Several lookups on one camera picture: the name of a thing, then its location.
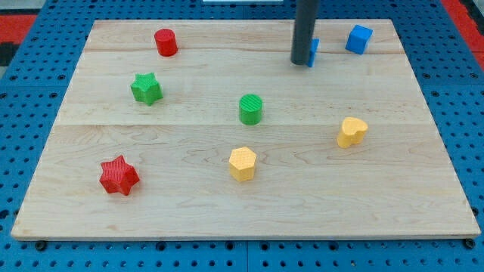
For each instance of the blue triangle block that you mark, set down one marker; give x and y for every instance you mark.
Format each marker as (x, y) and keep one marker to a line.
(313, 51)

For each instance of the blue cube block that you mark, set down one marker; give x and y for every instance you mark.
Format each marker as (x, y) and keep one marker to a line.
(358, 39)

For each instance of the yellow hexagon block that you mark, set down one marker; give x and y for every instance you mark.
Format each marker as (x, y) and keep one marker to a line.
(242, 164)

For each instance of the green cylinder block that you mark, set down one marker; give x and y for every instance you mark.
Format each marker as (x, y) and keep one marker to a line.
(250, 109)

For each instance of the light wooden board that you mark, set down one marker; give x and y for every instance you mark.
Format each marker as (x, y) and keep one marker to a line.
(398, 183)

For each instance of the green star block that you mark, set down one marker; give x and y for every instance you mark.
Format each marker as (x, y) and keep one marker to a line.
(146, 88)

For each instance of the yellow heart block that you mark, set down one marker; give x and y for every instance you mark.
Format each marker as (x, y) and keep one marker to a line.
(352, 131)

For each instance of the red cylinder block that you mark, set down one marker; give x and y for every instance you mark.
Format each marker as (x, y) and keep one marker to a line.
(166, 42)

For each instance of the red star block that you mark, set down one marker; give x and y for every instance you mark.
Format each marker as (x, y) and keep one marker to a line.
(118, 176)

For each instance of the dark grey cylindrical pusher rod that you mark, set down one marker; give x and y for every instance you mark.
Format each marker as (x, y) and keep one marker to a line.
(304, 24)

